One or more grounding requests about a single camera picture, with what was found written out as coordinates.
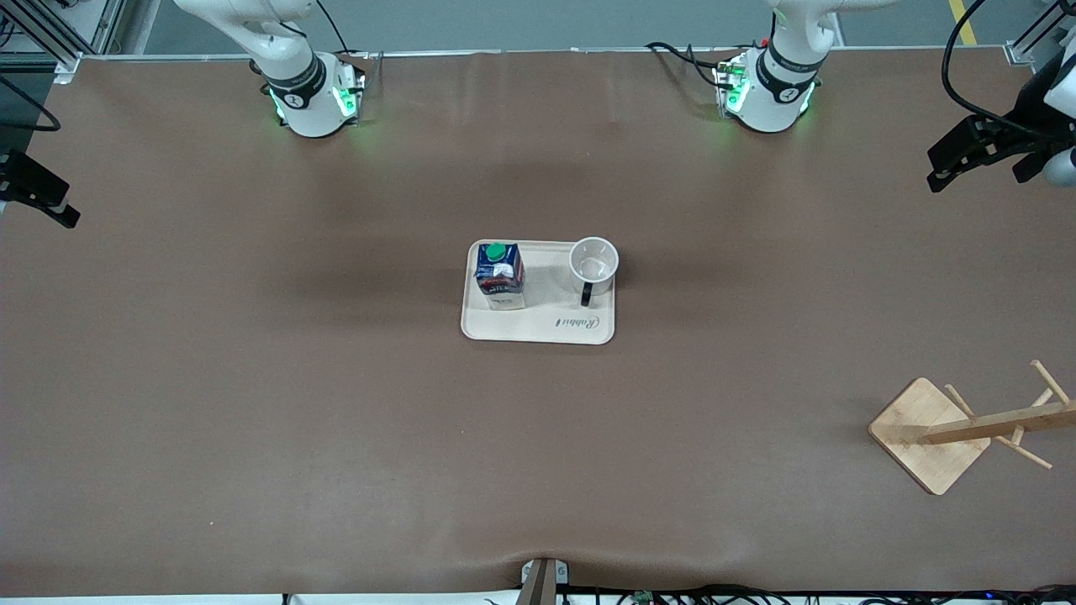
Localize white smiley cup black handle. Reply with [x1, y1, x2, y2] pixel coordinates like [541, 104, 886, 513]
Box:
[569, 237, 620, 308]

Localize blue milk carton green cap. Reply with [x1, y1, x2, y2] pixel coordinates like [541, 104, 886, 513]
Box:
[475, 242, 527, 312]

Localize wooden cup rack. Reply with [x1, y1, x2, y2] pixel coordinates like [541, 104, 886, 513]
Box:
[868, 360, 1076, 496]

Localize brown table mat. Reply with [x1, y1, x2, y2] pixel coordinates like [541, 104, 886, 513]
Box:
[0, 46, 1076, 599]

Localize beige rectangular tray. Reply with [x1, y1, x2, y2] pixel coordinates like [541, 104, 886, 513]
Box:
[461, 240, 616, 345]

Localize aluminium frame profile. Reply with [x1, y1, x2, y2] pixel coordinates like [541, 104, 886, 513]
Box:
[0, 0, 129, 83]
[1005, 0, 1076, 66]

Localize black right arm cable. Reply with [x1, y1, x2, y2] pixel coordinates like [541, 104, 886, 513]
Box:
[0, 76, 62, 133]

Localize black left arm base cables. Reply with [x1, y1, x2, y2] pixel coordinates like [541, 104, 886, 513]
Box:
[646, 40, 762, 87]

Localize black arm base cables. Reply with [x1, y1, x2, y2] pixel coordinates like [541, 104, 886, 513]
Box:
[646, 40, 762, 87]
[313, 0, 372, 61]

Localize black right arm base cables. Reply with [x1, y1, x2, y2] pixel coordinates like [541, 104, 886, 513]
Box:
[313, 0, 372, 61]

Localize grey front camera mount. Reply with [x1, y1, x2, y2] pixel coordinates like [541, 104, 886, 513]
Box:
[520, 557, 570, 605]

